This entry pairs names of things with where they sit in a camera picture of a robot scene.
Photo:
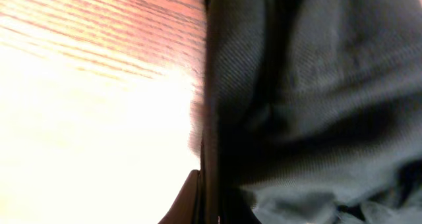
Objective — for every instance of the black polo shirt with logo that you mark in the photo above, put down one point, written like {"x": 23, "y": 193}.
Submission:
{"x": 312, "y": 112}

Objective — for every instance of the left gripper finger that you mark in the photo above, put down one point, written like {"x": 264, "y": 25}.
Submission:
{"x": 184, "y": 209}

